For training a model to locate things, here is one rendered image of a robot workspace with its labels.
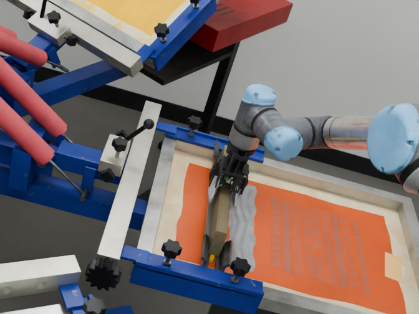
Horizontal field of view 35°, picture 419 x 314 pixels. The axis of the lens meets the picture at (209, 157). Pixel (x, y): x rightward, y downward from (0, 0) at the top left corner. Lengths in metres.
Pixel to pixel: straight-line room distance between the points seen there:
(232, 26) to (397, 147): 1.46
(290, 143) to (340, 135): 0.11
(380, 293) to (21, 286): 0.90
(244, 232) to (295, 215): 0.20
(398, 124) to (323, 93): 2.72
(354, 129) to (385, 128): 0.28
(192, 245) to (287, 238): 0.28
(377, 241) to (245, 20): 1.07
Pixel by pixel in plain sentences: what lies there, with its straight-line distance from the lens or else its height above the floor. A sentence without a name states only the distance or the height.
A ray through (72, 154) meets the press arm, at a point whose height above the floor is 1.04.
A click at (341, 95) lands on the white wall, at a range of 3.85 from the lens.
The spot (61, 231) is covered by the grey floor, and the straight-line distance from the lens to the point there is 3.00.
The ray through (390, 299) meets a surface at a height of 0.96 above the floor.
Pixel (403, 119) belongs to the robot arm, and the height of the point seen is 1.58.
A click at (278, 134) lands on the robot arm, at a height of 1.33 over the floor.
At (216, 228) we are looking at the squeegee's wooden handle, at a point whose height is 1.06.
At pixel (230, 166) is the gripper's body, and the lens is 1.57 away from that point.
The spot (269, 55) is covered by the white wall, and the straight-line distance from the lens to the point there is 3.71.
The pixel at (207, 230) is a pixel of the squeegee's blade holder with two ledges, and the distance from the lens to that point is 1.64.
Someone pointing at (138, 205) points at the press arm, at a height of 0.92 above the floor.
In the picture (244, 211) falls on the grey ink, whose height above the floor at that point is 0.96.
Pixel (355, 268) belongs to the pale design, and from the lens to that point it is 1.80.
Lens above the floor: 2.03
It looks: 33 degrees down
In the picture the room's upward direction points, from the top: 19 degrees clockwise
